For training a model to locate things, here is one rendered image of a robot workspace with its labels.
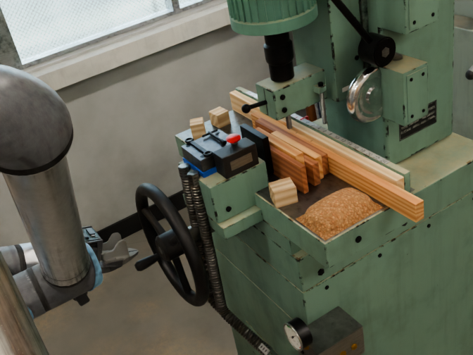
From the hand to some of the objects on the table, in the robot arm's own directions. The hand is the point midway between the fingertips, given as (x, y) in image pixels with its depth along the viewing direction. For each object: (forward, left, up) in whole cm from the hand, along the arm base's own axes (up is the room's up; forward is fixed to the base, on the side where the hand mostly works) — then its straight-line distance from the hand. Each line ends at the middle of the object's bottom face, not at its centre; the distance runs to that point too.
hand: (131, 255), depth 141 cm
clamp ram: (-12, -27, +15) cm, 33 cm away
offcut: (+11, -28, +14) cm, 33 cm away
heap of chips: (-37, -32, +14) cm, 51 cm away
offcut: (+13, -35, +14) cm, 40 cm away
